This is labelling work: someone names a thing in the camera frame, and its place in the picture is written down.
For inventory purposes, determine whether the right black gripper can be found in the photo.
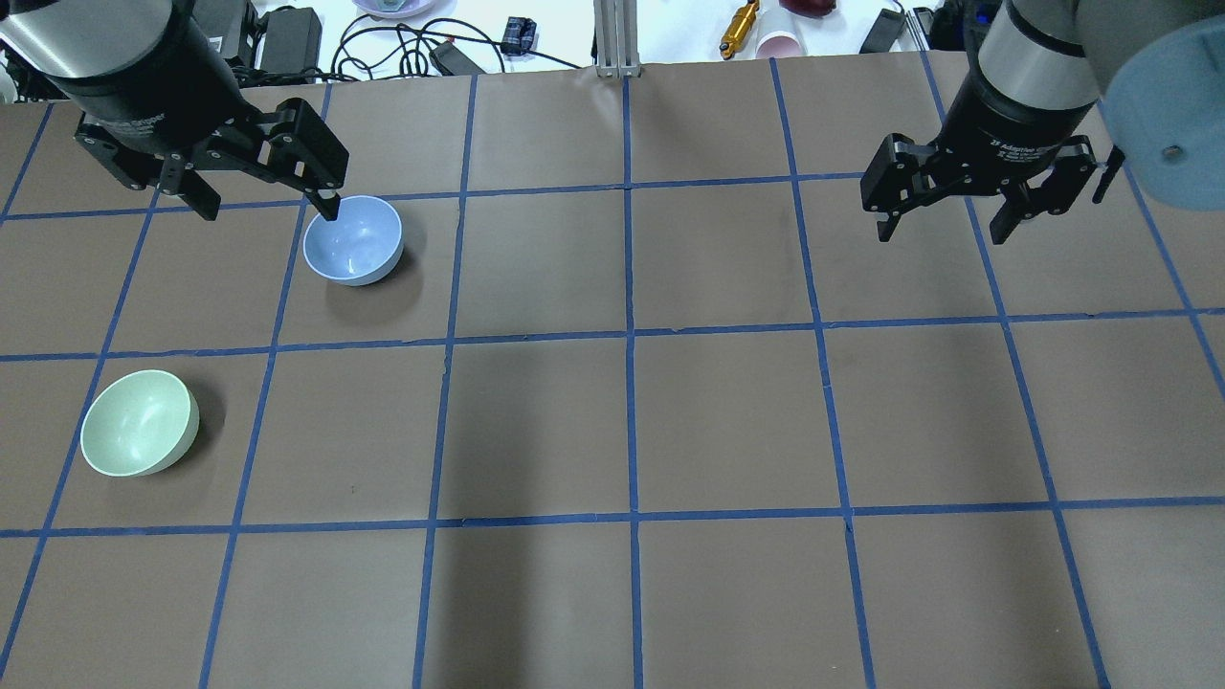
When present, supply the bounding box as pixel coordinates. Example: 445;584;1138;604
860;74;1098;246

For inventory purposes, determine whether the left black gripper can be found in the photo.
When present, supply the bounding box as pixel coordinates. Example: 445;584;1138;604
58;38;349;221

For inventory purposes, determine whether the green bowl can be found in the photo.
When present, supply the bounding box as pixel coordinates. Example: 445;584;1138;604
78;369;200;478

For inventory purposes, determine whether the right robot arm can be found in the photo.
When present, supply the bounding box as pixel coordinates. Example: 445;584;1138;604
860;1;1224;245

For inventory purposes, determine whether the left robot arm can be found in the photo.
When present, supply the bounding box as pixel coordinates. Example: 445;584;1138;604
2;1;349;221

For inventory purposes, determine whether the blue bowl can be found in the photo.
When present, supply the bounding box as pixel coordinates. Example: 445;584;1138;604
301;195;404;286

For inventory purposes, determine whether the black power brick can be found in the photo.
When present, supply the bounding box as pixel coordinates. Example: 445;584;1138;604
257;6;323;81

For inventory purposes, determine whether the purple plate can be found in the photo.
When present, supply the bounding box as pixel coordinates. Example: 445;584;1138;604
352;0;437;18

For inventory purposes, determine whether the red mango fruit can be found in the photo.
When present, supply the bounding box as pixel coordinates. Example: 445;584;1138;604
778;0;838;18

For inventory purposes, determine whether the black power adapter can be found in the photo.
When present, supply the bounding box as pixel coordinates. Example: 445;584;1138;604
429;42;486;76

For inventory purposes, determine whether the pink cup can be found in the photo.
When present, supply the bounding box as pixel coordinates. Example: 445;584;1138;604
753;29;809;58

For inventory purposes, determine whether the yellow brass tool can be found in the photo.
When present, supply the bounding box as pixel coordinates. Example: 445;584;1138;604
718;0;761;60

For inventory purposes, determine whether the small black blue device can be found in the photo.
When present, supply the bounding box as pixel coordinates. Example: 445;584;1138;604
500;16;538;56

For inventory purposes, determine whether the aluminium frame post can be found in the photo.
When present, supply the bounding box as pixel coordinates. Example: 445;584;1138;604
593;0;639;78

